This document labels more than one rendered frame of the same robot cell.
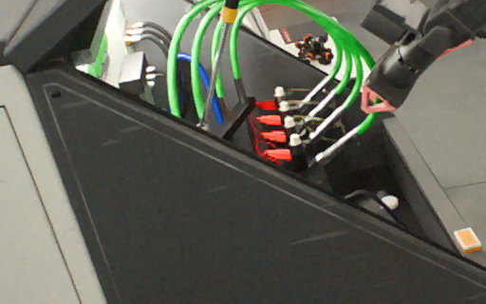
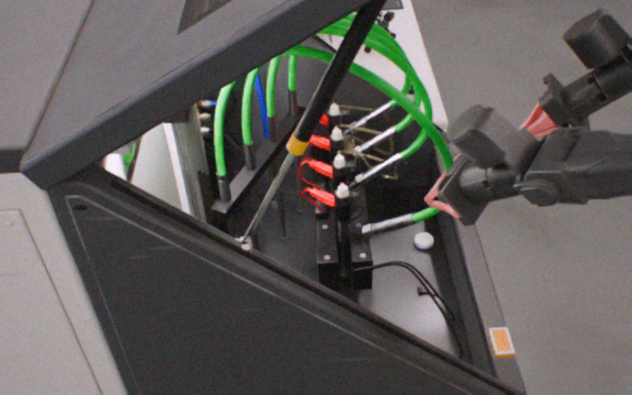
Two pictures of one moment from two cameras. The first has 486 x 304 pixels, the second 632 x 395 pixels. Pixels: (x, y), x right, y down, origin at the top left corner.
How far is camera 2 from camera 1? 40 cm
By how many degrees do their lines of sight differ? 18
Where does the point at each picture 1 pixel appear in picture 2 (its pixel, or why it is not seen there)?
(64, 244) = (80, 332)
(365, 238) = (401, 366)
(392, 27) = (487, 154)
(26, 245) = (39, 327)
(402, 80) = (481, 199)
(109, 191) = (133, 297)
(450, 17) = (563, 180)
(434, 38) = (536, 193)
